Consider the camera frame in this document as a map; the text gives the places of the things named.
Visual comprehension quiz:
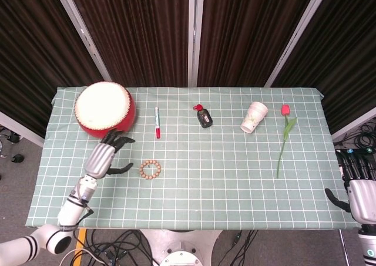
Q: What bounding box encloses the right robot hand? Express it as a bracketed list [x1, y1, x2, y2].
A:
[324, 150, 376, 224]

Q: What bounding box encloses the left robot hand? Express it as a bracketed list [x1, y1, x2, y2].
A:
[84, 129, 136, 180]

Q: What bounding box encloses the wooden bead bracelet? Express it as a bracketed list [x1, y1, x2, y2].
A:
[139, 159, 163, 181]

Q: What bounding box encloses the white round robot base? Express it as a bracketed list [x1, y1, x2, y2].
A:
[140, 229, 223, 266]

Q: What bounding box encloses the black power strip with lights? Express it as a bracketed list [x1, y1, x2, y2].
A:
[336, 147, 376, 161]

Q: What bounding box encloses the red drum with white skin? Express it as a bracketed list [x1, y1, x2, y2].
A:
[73, 82, 137, 140]

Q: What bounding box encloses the grey metal table leg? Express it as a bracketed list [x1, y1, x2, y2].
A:
[338, 229, 351, 266]

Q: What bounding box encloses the white marker with red cap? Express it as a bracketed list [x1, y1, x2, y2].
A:
[154, 106, 162, 140]

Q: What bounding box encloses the yellow floor tape strip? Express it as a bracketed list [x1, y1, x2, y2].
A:
[75, 228, 88, 251]

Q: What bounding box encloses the green checked tablecloth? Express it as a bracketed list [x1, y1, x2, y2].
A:
[25, 86, 362, 231]

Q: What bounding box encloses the black ink bottle red cap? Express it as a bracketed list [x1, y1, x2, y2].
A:
[192, 103, 213, 129]

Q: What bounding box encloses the red artificial tulip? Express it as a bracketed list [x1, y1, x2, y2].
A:
[276, 104, 297, 179]

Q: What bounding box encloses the dark brown ribbed screen panel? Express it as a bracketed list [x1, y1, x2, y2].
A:
[66, 0, 190, 87]
[272, 0, 376, 134]
[197, 0, 320, 87]
[0, 0, 104, 138]

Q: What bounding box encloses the white paper cup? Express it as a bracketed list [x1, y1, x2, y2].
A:
[240, 101, 269, 134]

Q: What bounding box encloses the black floor cable bundle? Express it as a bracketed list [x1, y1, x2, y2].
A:
[83, 229, 155, 266]
[211, 230, 260, 266]
[334, 120, 376, 149]

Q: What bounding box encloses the grey screen bottom rail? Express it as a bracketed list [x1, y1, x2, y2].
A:
[0, 110, 45, 148]
[331, 106, 376, 142]

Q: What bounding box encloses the white floor cable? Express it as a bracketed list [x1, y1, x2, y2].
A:
[60, 247, 107, 266]

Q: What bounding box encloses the grey screen frame post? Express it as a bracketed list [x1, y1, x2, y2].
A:
[187, 0, 205, 87]
[263, 0, 333, 87]
[51, 0, 113, 85]

